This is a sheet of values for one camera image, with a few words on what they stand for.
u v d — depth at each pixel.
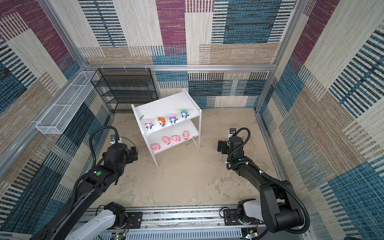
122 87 1.08
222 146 0.82
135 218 0.76
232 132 0.78
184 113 0.69
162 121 0.66
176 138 0.83
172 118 0.67
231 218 0.73
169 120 0.69
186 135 0.83
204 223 0.73
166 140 0.81
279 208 0.42
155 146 0.79
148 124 0.65
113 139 0.63
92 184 0.49
